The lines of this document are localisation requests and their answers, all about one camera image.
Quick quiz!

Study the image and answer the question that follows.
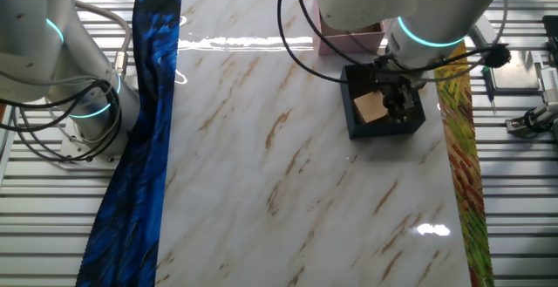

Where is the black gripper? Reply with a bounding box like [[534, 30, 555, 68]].
[[375, 69, 418, 123]]

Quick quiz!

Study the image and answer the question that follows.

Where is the large wooden cube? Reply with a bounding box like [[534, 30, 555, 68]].
[[351, 90, 389, 125]]

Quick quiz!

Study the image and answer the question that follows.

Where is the dark blue cardboard box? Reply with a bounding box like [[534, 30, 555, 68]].
[[339, 63, 427, 140]]

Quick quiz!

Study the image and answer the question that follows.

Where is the pink cardboard box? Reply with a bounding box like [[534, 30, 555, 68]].
[[316, 10, 387, 57]]

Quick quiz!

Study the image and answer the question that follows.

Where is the yellow green painted cloth strip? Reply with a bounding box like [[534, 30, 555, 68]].
[[433, 38, 496, 287]]

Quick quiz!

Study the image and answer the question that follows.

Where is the square silver metal plate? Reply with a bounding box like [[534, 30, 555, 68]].
[[490, 50, 545, 92]]

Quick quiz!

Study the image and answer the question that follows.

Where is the white marble pattern mat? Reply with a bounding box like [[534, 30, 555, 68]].
[[154, 0, 474, 287]]

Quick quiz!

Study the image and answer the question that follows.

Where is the black device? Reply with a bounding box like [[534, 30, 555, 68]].
[[541, 14, 558, 64]]

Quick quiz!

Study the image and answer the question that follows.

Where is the blue painted cloth strip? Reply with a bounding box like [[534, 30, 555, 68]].
[[76, 0, 187, 287]]

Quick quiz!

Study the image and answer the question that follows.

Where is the green handled screwdriver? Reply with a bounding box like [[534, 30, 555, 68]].
[[480, 65, 497, 114]]

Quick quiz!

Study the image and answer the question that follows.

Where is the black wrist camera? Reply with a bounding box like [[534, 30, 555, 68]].
[[482, 43, 513, 69]]

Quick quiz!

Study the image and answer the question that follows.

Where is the silver ribbed camera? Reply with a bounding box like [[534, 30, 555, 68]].
[[539, 65, 558, 103]]

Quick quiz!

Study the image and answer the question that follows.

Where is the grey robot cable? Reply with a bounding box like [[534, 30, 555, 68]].
[[73, 0, 134, 81]]

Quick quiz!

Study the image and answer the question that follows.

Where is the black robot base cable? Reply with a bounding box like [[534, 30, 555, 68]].
[[0, 76, 124, 164]]

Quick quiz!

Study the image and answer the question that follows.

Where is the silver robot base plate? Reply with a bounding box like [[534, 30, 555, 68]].
[[58, 115, 124, 171]]

